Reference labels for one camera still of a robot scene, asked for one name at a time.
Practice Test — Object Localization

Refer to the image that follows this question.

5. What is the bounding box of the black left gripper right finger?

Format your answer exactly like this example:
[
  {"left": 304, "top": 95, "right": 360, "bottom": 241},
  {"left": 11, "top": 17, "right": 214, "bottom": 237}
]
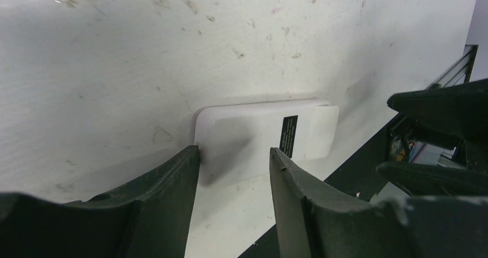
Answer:
[{"left": 269, "top": 148, "right": 487, "bottom": 257}]

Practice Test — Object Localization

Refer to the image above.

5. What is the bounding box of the white red remote control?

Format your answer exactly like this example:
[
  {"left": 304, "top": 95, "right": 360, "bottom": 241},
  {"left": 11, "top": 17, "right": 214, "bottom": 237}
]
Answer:
[{"left": 194, "top": 99, "right": 339, "bottom": 187}]

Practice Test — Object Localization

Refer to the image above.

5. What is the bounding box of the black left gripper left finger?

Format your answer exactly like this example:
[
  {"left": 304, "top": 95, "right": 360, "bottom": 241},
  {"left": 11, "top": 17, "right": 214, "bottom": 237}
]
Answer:
[{"left": 1, "top": 145, "right": 200, "bottom": 257}]

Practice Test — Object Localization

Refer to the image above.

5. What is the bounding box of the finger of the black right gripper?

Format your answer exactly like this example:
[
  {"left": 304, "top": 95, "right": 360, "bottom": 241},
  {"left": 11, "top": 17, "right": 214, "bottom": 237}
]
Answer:
[
  {"left": 376, "top": 161, "right": 487, "bottom": 196},
  {"left": 387, "top": 79, "right": 487, "bottom": 144}
]

